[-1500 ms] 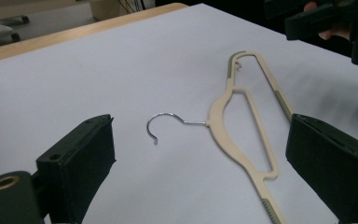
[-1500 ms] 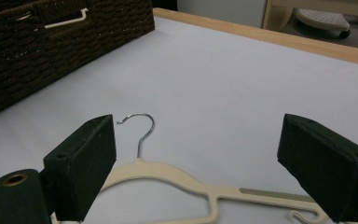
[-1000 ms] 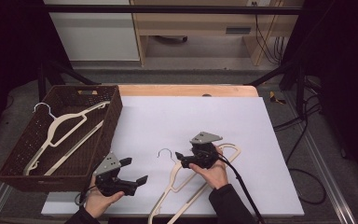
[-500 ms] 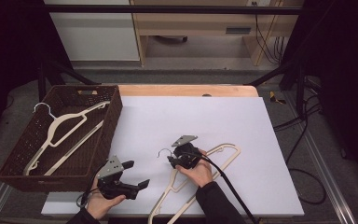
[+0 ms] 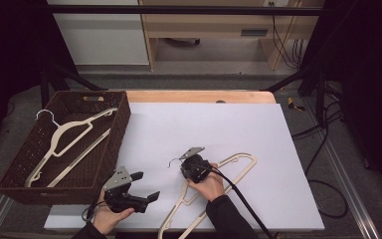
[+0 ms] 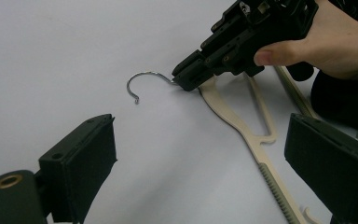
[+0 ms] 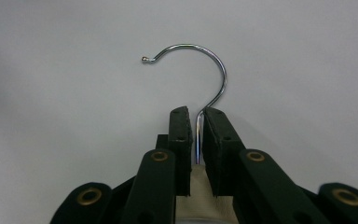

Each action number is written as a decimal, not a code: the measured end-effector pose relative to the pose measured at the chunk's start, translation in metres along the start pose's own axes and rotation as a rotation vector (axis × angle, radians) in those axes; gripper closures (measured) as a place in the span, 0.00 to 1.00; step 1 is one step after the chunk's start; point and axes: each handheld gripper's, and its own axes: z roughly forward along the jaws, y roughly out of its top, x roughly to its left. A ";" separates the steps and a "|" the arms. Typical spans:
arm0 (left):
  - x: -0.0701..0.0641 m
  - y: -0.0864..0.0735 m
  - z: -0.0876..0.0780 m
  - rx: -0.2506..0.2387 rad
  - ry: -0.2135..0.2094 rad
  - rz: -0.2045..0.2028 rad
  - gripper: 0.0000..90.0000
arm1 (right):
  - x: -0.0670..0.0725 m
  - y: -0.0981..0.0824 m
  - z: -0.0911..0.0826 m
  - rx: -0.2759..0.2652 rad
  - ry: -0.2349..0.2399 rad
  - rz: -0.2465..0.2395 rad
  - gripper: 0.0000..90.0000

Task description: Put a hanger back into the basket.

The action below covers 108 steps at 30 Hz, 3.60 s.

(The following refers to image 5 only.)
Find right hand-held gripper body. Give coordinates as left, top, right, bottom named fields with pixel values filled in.
left=178, top=146, right=213, bottom=184

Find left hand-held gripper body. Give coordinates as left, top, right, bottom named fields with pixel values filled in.
left=102, top=165, right=150, bottom=214

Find brown woven basket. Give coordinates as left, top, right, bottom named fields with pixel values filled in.
left=0, top=90, right=132, bottom=206

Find beige plastic clothes hanger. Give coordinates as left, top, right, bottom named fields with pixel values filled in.
left=157, top=151, right=259, bottom=239
left=24, top=108, right=118, bottom=189

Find person's right hand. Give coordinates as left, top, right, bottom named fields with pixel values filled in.
left=187, top=162, right=235, bottom=203

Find person's left hand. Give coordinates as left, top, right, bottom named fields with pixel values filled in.
left=93, top=192, right=135, bottom=236

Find white sheet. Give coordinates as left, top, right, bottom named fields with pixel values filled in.
left=43, top=102, right=326, bottom=232

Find yellow and black tool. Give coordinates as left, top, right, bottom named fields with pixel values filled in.
left=287, top=97, right=306, bottom=113

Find black metal stand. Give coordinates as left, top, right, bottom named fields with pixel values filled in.
left=39, top=63, right=108, bottom=108
left=265, top=63, right=328, bottom=124

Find white cabinet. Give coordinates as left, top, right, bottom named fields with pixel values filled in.
left=47, top=0, right=150, bottom=67

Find light wooden desk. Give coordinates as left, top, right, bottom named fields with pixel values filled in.
left=138, top=0, right=326, bottom=72

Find black curtain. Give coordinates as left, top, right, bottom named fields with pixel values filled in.
left=0, top=0, right=78, bottom=157
left=297, top=0, right=382, bottom=203

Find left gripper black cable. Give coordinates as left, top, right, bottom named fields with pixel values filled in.
left=81, top=180, right=113, bottom=223

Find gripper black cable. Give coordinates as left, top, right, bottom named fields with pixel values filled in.
left=192, top=162, right=350, bottom=239
left=81, top=180, right=113, bottom=223

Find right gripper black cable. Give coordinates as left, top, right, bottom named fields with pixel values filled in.
left=192, top=162, right=350, bottom=239

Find black floor cable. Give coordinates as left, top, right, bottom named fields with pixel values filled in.
left=291, top=99, right=346, bottom=140

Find black hanging cables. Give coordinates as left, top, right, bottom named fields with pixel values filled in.
left=271, top=2, right=303, bottom=70

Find black horizontal frame bar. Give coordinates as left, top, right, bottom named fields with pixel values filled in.
left=46, top=4, right=323, bottom=17

